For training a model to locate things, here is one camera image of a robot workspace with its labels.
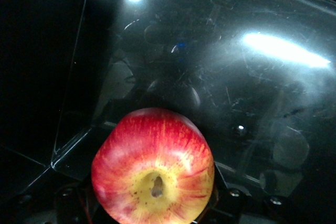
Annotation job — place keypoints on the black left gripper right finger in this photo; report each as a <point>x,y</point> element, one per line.
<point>236,203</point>

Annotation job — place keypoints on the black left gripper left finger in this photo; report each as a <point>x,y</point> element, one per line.
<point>71,203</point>

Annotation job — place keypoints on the red yellow apple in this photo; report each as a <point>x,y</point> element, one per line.
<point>152,161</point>

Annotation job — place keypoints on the black plastic box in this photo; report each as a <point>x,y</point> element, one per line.
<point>210,77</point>

